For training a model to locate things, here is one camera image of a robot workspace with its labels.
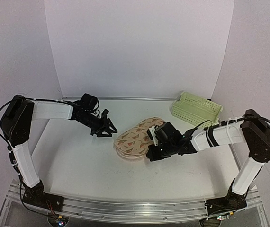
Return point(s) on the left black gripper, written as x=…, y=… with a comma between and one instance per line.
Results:
x=104, y=126

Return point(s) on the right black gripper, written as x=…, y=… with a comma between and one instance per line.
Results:
x=154, y=156

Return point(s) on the floral mesh laundry bag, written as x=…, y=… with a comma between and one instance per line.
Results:
x=133, y=143

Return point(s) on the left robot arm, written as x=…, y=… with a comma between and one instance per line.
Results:
x=15, y=128

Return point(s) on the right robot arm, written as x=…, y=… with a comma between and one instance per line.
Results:
x=250, y=131

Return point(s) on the pale green perforated basket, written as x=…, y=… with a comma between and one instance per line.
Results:
x=195, y=110

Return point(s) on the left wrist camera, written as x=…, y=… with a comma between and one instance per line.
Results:
x=104, y=113

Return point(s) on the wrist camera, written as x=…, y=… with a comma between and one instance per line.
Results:
x=104, y=113
x=152, y=135

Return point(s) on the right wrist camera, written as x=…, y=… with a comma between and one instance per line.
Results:
x=152, y=135

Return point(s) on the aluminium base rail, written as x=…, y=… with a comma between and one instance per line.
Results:
x=157, y=212

